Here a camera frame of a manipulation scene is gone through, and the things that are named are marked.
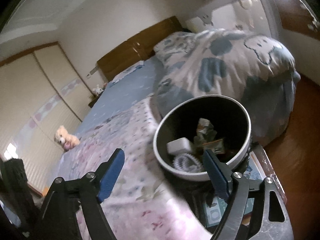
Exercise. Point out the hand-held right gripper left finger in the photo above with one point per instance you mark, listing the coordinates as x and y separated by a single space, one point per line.
110 175

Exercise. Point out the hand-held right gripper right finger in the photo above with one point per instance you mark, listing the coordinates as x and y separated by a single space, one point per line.
216 175

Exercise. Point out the green drink pouch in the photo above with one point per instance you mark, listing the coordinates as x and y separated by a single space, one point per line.
205 132

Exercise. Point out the white red box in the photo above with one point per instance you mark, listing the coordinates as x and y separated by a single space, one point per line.
178 146

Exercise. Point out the white bin with black inside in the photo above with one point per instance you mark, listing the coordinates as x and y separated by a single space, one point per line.
212 110

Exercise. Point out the pink floral blanket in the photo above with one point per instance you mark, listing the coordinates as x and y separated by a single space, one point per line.
140 200

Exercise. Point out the cream teddy bear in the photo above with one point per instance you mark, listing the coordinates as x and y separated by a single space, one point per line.
63 136

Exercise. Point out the blue dotted bed sheet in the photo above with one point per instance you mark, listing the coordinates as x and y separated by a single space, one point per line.
125 92

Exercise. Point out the white bunny toy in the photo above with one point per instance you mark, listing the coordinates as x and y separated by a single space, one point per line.
98 90

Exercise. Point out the cream sliding door wardrobe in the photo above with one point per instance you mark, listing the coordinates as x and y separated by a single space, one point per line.
32 92

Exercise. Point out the blue printed pillow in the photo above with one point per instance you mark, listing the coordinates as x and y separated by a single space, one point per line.
135 68

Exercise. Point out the grey blue patterned duvet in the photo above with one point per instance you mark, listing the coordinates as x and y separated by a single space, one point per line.
225 62

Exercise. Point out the brown wooden headboard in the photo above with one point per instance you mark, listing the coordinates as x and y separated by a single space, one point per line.
140 45

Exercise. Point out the white mesh bed guard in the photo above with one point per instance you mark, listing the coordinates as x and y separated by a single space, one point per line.
250 7

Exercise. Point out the brown wooden cabinet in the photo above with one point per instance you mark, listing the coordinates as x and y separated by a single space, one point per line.
295 15

